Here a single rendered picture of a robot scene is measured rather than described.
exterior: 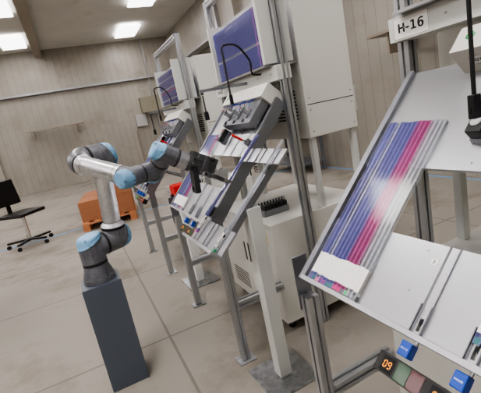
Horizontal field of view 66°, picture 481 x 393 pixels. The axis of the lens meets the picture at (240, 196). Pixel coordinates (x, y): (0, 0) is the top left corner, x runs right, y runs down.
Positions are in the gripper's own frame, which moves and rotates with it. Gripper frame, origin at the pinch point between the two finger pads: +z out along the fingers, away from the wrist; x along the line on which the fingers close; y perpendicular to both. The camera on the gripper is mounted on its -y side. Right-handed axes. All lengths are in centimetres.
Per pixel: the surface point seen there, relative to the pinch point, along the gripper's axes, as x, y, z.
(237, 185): 12.8, 0.7, 10.8
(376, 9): 231, 286, 219
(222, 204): 12.9, -9.9, 6.6
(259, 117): 16.5, 36.3, 12.0
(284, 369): -13, -72, 50
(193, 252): 117, -51, 42
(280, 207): 28, -1, 47
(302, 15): 12, 90, 14
